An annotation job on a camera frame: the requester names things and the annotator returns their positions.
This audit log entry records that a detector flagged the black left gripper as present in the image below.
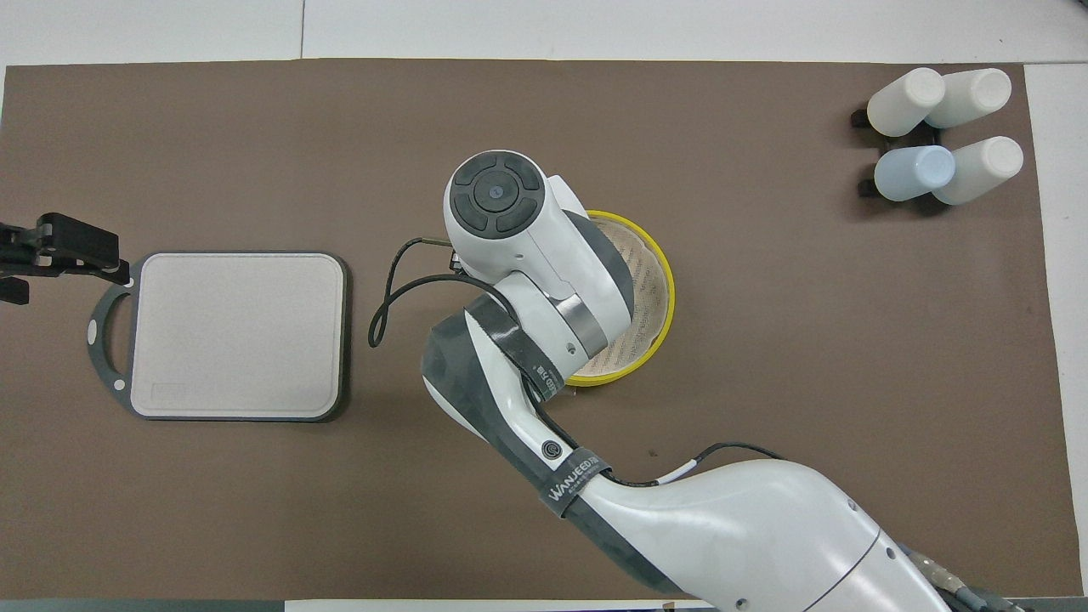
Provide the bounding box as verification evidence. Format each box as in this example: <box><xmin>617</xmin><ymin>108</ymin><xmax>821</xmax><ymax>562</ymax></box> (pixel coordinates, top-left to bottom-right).
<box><xmin>0</xmin><ymin>212</ymin><xmax>130</xmax><ymax>305</ymax></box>

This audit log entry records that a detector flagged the yellow bamboo steamer lid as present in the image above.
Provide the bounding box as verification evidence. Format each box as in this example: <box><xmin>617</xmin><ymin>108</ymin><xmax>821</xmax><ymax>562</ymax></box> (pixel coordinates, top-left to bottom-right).
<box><xmin>564</xmin><ymin>210</ymin><xmax>677</xmax><ymax>388</ymax></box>

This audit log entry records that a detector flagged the white cutting board grey rim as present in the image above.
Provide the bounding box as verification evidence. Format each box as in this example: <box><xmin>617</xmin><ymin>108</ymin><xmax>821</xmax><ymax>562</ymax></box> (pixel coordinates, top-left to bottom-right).
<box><xmin>88</xmin><ymin>250</ymin><xmax>351</xmax><ymax>423</ymax></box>

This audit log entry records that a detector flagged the brown table mat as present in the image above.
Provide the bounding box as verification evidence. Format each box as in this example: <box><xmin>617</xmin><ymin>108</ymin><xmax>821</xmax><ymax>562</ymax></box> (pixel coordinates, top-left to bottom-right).
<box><xmin>0</xmin><ymin>58</ymin><xmax>1085</xmax><ymax>603</ymax></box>

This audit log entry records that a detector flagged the black cup rack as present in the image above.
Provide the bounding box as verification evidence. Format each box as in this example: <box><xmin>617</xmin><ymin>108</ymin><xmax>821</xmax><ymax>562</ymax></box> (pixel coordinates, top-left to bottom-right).
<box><xmin>851</xmin><ymin>102</ymin><xmax>957</xmax><ymax>201</ymax></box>

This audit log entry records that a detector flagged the light blue plastic cup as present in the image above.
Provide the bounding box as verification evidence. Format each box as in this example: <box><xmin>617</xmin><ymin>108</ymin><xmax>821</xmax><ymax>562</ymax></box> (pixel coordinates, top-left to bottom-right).
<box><xmin>874</xmin><ymin>145</ymin><xmax>956</xmax><ymax>202</ymax></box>

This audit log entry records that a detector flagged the white plastic cup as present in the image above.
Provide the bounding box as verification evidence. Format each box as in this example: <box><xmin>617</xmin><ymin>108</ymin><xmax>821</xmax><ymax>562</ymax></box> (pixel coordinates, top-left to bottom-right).
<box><xmin>925</xmin><ymin>68</ymin><xmax>1012</xmax><ymax>130</ymax></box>
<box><xmin>867</xmin><ymin>68</ymin><xmax>946</xmax><ymax>138</ymax></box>
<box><xmin>932</xmin><ymin>136</ymin><xmax>1024</xmax><ymax>206</ymax></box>

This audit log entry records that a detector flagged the black velcro cable strap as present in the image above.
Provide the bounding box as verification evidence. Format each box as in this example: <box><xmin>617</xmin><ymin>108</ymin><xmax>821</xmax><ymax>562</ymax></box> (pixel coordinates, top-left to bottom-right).
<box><xmin>466</xmin><ymin>293</ymin><xmax>566</xmax><ymax>405</ymax></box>

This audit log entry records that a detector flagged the black velcro strap white print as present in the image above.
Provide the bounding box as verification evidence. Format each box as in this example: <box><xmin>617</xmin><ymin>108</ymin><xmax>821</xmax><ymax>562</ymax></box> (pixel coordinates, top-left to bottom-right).
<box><xmin>540</xmin><ymin>446</ymin><xmax>613</xmax><ymax>515</ymax></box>

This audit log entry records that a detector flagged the grey corrugated cable hose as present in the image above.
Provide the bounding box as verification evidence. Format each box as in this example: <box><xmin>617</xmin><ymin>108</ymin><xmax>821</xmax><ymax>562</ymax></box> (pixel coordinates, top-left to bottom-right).
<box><xmin>901</xmin><ymin>544</ymin><xmax>1021</xmax><ymax>612</ymax></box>

